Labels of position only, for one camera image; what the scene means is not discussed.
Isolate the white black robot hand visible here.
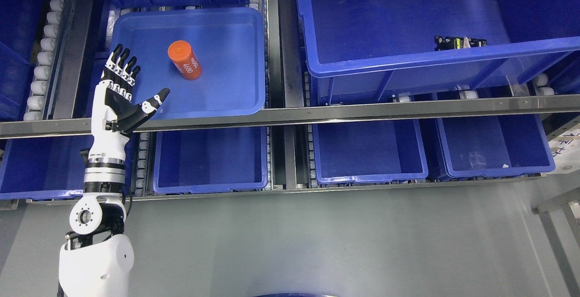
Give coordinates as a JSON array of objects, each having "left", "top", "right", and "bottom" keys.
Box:
[{"left": 87, "top": 44, "right": 170, "bottom": 163}]

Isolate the orange cylindrical capacitor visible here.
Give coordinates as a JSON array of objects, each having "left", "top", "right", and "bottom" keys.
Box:
[{"left": 167, "top": 39, "right": 203, "bottom": 80}]

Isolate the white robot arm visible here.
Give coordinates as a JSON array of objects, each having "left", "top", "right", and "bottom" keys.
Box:
[{"left": 57, "top": 151, "right": 134, "bottom": 297}]

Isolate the white roller track left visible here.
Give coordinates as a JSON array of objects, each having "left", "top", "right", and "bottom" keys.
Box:
[{"left": 23, "top": 0, "right": 67, "bottom": 122}]

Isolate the blue bin lower middle-left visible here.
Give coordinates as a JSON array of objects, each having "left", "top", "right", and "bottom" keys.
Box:
[{"left": 152, "top": 127, "right": 269, "bottom": 195}]

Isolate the blue bin lower left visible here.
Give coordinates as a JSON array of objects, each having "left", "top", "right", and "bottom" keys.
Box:
[{"left": 0, "top": 135, "right": 136, "bottom": 200}]

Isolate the shallow blue tray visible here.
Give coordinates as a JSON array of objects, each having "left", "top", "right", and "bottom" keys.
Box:
[{"left": 111, "top": 7, "right": 266, "bottom": 120}]

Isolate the blue bin far left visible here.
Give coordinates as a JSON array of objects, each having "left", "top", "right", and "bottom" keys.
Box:
[{"left": 0, "top": 0, "right": 48, "bottom": 121}]

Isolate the blue bin lower middle-right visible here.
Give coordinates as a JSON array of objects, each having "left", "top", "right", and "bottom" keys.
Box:
[{"left": 312, "top": 120, "right": 428, "bottom": 185}]

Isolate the large blue bin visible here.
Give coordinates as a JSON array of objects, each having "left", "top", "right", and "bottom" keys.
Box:
[{"left": 297, "top": 0, "right": 580, "bottom": 105}]

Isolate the black circuit board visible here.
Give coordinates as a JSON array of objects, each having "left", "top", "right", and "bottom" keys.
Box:
[{"left": 434, "top": 35, "right": 488, "bottom": 51}]

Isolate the blue bin lower right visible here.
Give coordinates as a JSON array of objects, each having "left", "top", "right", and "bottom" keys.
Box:
[{"left": 431, "top": 114, "right": 555, "bottom": 181}]

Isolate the white worn sign board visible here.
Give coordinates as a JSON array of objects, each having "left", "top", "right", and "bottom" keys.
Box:
[{"left": 549, "top": 125, "right": 580, "bottom": 175}]

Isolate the steel shelf front rail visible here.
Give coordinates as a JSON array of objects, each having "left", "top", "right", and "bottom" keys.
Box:
[{"left": 0, "top": 94, "right": 580, "bottom": 140}]

